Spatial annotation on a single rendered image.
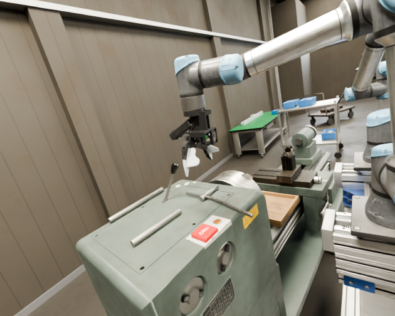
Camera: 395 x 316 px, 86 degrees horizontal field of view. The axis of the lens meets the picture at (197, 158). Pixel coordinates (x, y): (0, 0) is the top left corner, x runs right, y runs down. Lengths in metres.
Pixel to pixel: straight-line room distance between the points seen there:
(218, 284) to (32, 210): 2.35
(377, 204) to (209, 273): 0.54
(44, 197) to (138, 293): 2.32
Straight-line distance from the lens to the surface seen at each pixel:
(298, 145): 2.06
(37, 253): 2.93
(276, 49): 0.70
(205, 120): 0.64
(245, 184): 1.06
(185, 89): 0.64
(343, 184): 1.34
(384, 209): 0.83
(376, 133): 1.26
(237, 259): 0.79
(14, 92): 2.82
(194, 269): 0.62
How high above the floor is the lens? 1.64
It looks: 15 degrees down
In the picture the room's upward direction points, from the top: 14 degrees counter-clockwise
